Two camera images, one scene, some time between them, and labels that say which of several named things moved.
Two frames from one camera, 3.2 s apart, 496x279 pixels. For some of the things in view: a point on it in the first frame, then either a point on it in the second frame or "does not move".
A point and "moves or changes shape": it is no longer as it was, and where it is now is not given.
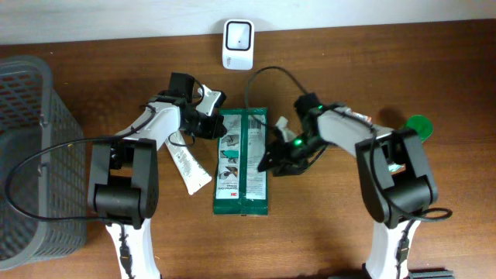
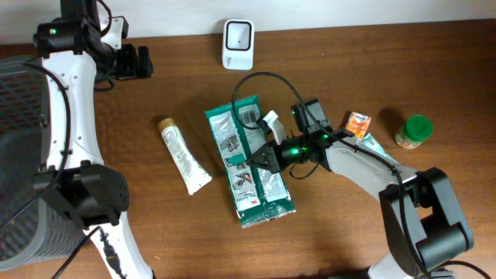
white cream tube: (195, 176) does not move
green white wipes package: (240, 188) moves or changes shape
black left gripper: (218, 129) → (143, 70)
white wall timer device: (238, 44) does not move
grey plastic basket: (33, 118) does not move
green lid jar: (422, 125) does not move
